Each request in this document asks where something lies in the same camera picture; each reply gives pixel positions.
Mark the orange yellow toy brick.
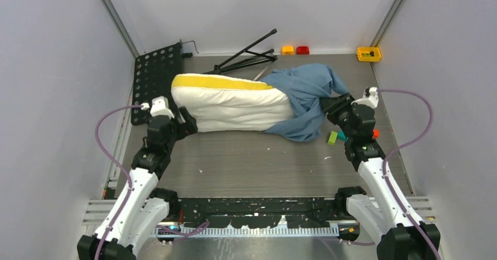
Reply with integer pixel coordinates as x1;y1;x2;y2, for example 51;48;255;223
281;46;295;55

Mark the red toy brick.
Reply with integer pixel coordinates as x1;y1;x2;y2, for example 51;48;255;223
295;46;310;55

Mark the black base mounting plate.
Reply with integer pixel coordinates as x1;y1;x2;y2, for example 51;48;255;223
163;197;356;229

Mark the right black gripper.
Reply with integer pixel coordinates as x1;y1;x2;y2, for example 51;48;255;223
320;93;358;141

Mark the lime green block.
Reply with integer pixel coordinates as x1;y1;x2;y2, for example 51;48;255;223
327;131;338;145

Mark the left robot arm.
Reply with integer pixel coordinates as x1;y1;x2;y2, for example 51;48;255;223
77;107;198;259

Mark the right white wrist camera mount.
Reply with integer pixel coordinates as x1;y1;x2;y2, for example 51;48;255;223
352;87;379;109

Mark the aluminium rail frame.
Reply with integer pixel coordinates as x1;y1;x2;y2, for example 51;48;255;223
77;198;444;260

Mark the yellow toy block with knob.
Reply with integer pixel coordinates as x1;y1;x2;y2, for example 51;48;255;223
356;47;382;63

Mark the teal block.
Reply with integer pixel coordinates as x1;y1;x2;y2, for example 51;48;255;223
337;131;348;142

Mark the white pillow with yellow band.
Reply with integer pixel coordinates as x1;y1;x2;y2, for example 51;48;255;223
171;73;294;133

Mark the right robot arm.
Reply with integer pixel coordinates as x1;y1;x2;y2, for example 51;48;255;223
320;88;441;259

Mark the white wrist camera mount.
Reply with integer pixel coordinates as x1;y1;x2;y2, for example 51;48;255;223
352;87;379;109
139;96;175;119

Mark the black perforated music stand tray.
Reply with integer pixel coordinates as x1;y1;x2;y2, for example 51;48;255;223
132;42;184;114

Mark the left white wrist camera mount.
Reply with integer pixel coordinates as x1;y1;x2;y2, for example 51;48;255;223
139;96;175;119

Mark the blue pillowcase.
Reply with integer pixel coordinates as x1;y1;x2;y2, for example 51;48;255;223
261;63;350;142

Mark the black folding tripod stand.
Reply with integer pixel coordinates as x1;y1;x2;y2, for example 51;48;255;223
203;29;278;75

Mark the small orange cube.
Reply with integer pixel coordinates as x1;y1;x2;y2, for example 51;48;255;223
372;129;380;139

